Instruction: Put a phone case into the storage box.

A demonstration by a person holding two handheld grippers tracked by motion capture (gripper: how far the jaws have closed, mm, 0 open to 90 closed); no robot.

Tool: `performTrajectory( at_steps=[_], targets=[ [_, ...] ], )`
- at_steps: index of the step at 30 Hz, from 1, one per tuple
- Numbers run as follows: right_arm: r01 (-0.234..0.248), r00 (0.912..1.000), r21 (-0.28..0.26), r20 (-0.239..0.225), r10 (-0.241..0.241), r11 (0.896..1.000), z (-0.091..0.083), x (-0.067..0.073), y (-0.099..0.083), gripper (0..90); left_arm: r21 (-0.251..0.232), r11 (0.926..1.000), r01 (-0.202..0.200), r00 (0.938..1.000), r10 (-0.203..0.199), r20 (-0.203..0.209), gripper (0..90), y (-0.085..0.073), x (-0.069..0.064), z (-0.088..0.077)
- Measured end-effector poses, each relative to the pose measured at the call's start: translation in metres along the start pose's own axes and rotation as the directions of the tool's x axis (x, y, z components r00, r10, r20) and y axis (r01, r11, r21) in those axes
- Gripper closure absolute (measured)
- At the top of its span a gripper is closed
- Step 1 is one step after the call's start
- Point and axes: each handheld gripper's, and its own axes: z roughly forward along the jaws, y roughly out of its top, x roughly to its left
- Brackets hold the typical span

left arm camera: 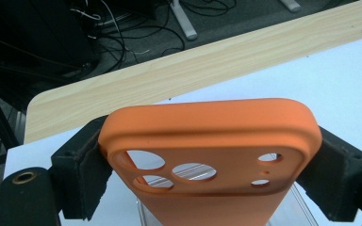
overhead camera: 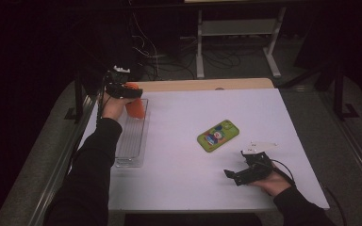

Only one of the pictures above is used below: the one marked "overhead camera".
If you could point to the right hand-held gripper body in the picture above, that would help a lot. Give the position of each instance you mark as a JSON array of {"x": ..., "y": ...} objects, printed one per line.
[{"x": 257, "y": 168}]

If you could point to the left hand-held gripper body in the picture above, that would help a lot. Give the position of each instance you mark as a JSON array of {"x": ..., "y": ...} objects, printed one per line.
[{"x": 114, "y": 84}]

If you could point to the orange phone case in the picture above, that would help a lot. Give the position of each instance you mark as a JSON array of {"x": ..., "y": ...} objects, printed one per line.
[{"x": 135, "y": 108}]

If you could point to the green cartoon phone case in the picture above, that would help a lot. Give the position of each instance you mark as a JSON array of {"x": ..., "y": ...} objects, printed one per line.
[{"x": 218, "y": 135}]

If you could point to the clear plastic tray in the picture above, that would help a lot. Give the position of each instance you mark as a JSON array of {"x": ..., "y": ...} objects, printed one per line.
[{"x": 135, "y": 141}]

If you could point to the person's right hand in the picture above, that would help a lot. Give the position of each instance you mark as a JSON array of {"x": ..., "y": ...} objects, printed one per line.
[{"x": 275, "y": 183}]

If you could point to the person's left hand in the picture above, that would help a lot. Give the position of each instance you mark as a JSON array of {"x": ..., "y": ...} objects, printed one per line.
[{"x": 114, "y": 108}]

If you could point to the black metal stand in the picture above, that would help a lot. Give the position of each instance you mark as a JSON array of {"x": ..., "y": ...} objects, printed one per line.
[
  {"x": 339, "y": 94},
  {"x": 79, "y": 100}
]

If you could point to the aluminium frame rail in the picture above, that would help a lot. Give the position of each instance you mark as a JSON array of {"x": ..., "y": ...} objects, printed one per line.
[
  {"x": 56, "y": 182},
  {"x": 355, "y": 153}
]

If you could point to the white metal desk frame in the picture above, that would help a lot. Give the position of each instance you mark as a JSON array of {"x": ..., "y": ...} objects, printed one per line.
[{"x": 238, "y": 27}]

